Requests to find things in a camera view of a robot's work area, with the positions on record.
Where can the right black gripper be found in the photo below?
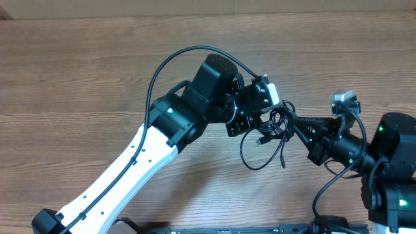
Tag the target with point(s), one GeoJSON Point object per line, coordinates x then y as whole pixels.
{"type": "Point", "coordinates": [324, 130]}

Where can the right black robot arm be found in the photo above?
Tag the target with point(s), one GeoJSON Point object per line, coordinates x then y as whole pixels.
{"type": "Point", "coordinates": [386, 164]}

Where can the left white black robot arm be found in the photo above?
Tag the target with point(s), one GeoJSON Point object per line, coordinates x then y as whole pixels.
{"type": "Point", "coordinates": [217, 94]}

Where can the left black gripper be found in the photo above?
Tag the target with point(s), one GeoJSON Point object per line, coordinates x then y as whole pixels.
{"type": "Point", "coordinates": [242, 125]}

